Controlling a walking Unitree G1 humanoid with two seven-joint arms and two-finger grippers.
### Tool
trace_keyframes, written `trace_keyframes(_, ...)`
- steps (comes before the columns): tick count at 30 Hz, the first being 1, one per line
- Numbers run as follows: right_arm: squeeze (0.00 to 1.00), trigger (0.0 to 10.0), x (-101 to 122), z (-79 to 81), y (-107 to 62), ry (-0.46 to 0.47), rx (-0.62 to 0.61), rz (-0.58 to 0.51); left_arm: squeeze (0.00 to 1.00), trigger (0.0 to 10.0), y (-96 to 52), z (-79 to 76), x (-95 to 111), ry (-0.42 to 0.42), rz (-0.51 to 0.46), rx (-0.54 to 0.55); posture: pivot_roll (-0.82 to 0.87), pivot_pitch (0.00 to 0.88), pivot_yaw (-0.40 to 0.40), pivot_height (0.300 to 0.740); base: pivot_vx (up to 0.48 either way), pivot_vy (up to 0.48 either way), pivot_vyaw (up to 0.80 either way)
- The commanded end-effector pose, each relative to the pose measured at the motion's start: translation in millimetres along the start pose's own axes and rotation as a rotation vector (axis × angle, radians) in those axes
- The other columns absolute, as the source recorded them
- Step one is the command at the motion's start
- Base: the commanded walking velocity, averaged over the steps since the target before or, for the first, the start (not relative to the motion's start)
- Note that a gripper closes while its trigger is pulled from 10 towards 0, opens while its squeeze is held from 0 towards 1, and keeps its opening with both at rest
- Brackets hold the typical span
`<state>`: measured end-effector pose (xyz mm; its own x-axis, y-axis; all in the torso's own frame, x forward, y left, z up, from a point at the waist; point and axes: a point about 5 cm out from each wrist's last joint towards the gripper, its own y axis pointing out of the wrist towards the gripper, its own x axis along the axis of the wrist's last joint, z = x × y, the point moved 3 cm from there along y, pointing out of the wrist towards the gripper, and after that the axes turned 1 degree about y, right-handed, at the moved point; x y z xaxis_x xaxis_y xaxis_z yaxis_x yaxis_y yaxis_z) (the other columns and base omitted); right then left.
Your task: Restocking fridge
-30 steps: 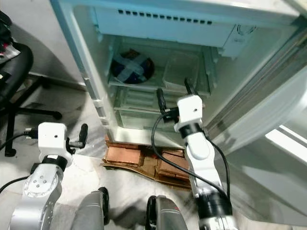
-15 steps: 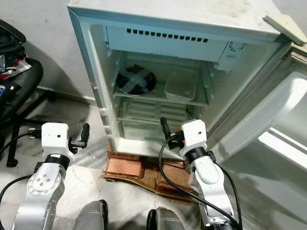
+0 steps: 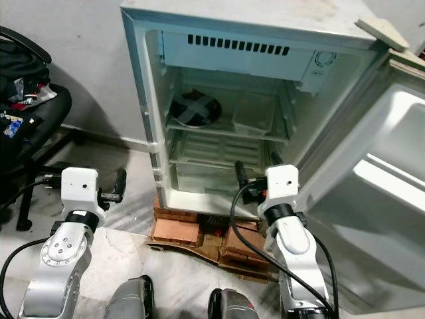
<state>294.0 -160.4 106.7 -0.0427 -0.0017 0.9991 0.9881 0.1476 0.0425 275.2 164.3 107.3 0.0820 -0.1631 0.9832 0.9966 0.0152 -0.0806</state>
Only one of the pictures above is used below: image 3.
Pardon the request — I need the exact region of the clear narrow fridge shelf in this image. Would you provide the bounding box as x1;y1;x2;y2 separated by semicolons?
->
167;152;240;171

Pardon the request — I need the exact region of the clear wide fridge shelf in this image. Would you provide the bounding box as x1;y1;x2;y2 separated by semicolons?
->
165;114;292;144

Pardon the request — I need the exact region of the grey fridge door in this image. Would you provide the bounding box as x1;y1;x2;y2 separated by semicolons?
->
294;48;425;314

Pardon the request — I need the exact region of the grey mini fridge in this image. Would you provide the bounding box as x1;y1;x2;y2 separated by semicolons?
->
119;0;404;221

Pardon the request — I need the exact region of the clear plastic food container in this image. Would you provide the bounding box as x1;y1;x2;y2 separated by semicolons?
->
232;92;277;138

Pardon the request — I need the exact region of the red brick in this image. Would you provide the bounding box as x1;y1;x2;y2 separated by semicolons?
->
150;193;200;247
222;223;270;268

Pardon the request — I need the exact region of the black round taped container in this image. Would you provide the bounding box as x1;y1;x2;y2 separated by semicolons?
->
167;90;224;129

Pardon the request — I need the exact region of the black office chair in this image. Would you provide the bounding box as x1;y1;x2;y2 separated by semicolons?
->
0;27;75;233

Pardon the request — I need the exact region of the grey left robot leg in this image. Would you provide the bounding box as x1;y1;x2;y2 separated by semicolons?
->
109;274;154;319

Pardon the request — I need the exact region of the grey robot leg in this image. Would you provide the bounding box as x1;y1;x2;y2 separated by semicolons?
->
207;286;264;319
109;274;154;319

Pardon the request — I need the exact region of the grey right robot leg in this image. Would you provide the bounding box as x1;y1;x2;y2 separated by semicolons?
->
207;286;264;319

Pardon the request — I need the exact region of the colourful small packet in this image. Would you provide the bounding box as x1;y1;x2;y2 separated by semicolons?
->
2;113;29;140

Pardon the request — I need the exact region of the black clothes pile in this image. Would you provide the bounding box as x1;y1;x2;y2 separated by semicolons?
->
0;39;48;114

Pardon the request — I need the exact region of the beige flat slab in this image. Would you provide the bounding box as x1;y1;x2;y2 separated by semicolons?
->
355;16;412;53

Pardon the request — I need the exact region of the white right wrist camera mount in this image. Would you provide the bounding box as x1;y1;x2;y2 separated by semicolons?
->
258;164;300;211

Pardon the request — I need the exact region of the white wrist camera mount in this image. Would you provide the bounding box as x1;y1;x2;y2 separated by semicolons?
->
60;167;102;221
258;164;300;211

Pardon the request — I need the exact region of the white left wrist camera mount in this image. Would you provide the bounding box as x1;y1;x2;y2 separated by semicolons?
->
60;167;102;221

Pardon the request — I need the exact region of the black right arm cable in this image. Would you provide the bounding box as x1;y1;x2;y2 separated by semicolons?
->
228;182;341;317

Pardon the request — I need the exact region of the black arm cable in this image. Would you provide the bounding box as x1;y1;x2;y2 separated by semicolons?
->
0;173;64;319
228;182;341;317

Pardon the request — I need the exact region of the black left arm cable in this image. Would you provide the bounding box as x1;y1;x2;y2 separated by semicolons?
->
0;173;64;319

